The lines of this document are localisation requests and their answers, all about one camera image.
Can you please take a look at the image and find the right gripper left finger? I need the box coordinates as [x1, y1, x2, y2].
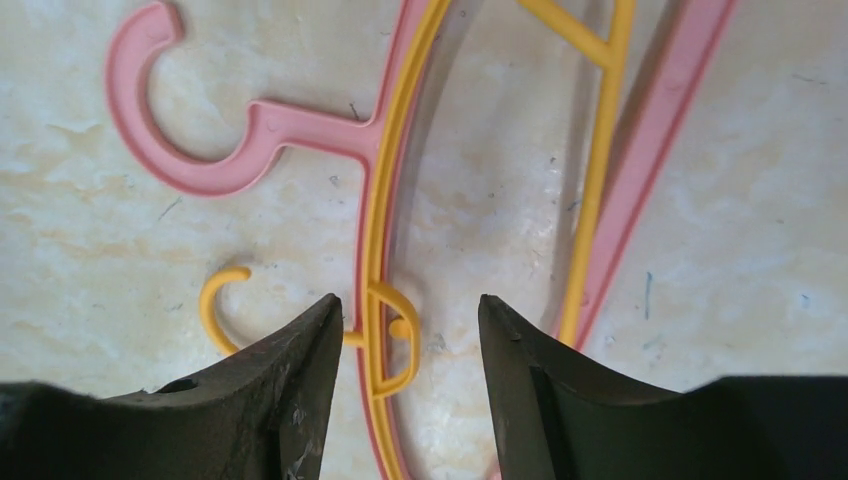
[1, 294, 343, 479]

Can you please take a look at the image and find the yellow thin hanger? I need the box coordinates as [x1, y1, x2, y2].
[198, 0, 637, 480]

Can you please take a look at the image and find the pink plastic hanger back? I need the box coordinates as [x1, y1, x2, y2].
[104, 0, 738, 480]

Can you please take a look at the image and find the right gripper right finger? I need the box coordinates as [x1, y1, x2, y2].
[478, 295, 847, 479]

